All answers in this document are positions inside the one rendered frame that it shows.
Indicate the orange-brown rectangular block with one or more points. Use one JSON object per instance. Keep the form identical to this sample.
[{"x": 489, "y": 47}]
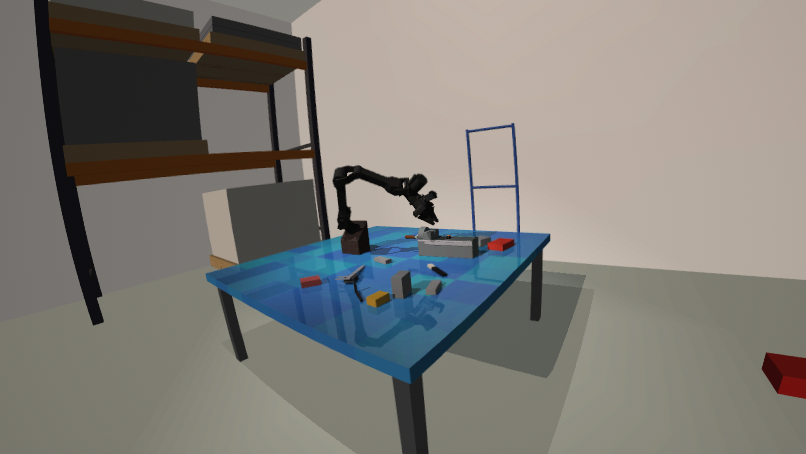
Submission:
[{"x": 378, "y": 298}]

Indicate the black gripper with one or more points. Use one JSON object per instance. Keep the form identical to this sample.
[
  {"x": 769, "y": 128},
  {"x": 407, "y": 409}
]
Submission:
[{"x": 424, "y": 210}]

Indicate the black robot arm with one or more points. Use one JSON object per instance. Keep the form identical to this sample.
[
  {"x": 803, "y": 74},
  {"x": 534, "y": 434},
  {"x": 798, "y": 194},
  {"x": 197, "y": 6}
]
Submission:
[{"x": 391, "y": 184}]

